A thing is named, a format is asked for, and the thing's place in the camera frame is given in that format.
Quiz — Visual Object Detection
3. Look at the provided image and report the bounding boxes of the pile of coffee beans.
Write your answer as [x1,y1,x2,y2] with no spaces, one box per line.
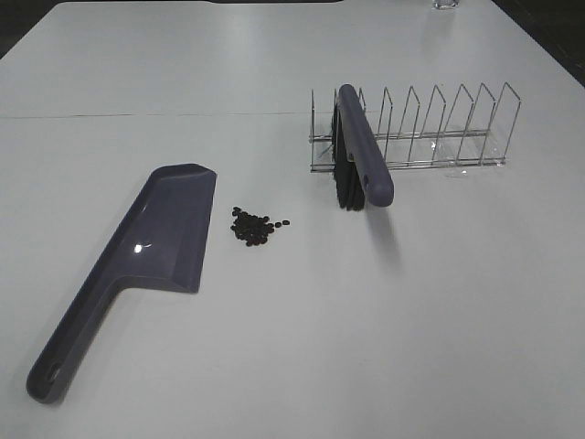
[230,206,291,247]

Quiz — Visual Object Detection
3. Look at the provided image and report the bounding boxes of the purple plastic dustpan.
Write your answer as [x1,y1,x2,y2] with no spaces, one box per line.
[26,164,217,404]

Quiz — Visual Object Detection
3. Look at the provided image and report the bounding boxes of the clear glass cup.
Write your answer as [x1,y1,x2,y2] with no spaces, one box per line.
[432,0,460,10]

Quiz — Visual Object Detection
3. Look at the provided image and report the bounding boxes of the metal wire dish rack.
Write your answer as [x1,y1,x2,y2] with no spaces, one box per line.
[309,81,523,174]

